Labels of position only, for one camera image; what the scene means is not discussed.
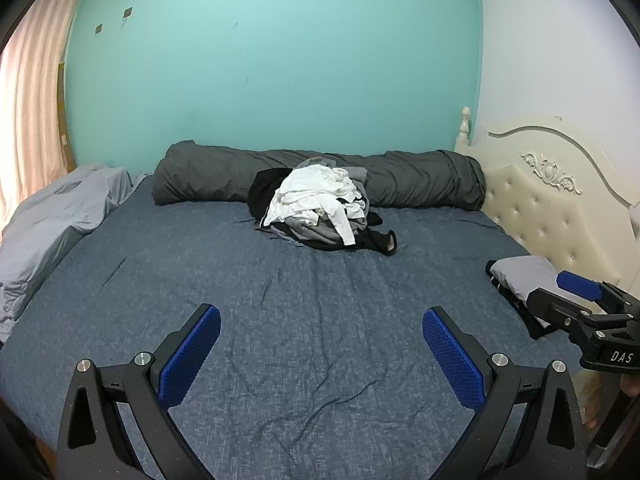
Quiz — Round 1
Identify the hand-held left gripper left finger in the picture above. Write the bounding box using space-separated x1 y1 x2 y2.
56 303 222 480

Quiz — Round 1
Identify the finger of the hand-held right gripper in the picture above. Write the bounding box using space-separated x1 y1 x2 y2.
556 270 640 313
529 286 596 333

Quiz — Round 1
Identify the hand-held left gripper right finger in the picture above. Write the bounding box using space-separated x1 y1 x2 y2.
421 306 587 480

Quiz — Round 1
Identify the folded black garment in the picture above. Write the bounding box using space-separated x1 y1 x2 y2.
484 259 556 341

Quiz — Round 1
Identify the folded grey garment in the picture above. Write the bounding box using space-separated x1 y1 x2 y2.
489 255 563 306

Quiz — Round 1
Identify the cream tufted headboard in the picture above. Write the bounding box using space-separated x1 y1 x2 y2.
454 106 640 311

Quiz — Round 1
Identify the bed with blue sheet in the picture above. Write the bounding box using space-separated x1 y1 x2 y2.
0 175 601 480

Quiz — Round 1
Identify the grey knit sweater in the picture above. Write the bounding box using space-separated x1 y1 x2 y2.
280 210 371 251

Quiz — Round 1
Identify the black and white garment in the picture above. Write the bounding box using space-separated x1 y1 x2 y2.
335 197 368 221

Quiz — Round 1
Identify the light grey blanket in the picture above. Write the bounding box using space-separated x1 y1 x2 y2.
0 164 148 346

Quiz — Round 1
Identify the crumpled white shirt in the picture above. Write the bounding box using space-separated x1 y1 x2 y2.
263 165 368 247

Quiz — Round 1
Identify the pink curtain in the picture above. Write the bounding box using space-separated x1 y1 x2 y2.
0 0 96 231

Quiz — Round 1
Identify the wooden window frame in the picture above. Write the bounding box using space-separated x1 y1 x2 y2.
56 60 77 171

